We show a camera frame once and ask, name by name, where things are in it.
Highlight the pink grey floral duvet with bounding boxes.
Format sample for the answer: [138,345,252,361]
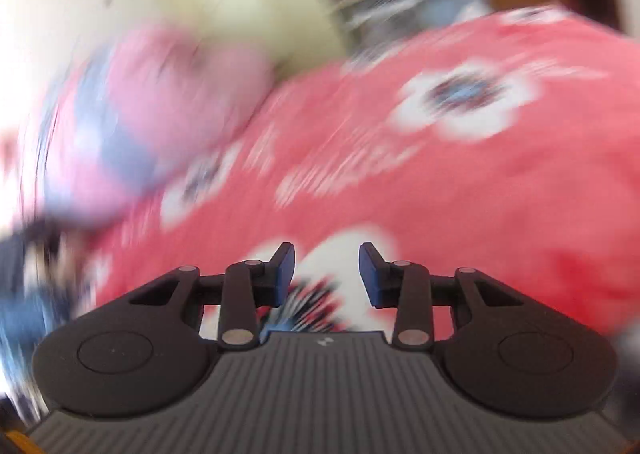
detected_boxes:
[20,26,276,225]

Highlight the blue jeans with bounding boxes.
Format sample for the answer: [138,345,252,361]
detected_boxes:
[0,284,56,375]

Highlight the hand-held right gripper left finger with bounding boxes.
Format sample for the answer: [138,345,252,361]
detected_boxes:
[110,242,297,350]

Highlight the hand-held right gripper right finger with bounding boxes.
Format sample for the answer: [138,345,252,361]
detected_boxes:
[359,242,546,350]

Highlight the red floral blanket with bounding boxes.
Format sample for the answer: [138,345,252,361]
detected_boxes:
[0,4,640,340]

